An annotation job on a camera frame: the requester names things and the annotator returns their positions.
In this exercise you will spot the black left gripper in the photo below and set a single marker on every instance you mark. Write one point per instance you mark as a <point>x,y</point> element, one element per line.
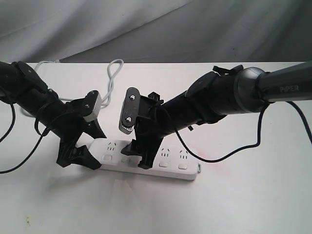
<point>68,125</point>

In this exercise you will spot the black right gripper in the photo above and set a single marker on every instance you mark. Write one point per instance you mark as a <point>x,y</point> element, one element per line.
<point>147,129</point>

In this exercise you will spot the white five-outlet power strip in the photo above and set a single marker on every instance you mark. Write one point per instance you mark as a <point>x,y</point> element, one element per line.
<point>171,161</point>

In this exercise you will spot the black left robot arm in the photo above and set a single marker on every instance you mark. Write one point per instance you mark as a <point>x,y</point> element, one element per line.
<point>21,85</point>

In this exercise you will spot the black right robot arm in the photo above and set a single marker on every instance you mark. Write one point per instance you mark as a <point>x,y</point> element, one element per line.
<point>208,100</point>

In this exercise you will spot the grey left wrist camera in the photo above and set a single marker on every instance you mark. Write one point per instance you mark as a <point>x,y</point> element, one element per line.
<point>91,105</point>

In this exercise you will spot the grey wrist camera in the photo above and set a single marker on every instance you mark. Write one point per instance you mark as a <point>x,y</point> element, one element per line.
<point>91,105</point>
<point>129,110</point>

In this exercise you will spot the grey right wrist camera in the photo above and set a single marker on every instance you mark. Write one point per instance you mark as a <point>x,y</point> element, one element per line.
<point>129,110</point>

